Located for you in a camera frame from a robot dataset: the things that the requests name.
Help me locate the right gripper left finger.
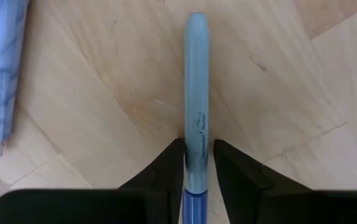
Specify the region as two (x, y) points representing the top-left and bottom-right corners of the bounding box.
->
(0, 138), (186, 224)

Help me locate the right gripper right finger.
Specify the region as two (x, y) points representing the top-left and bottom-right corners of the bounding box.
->
(212, 139), (357, 224)

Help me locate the lavender marbled click pen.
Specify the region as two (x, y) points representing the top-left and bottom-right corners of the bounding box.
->
(0, 0), (30, 159)

